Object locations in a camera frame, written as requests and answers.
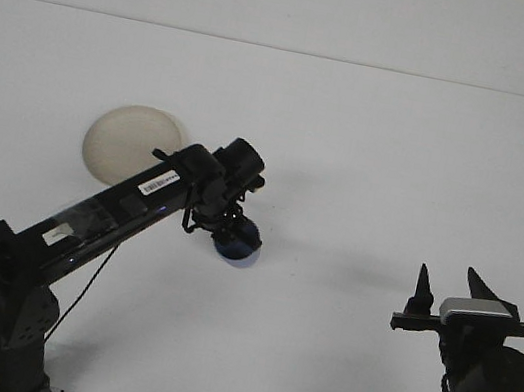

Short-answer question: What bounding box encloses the pale round plate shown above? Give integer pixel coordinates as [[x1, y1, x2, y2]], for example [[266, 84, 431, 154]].
[[76, 96, 195, 199]]

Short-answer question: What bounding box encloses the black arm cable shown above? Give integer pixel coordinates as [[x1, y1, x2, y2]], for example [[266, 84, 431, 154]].
[[0, 220, 122, 392]]

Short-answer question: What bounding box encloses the pale blue cup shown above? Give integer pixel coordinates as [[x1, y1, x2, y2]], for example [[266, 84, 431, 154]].
[[209, 214, 267, 272]]

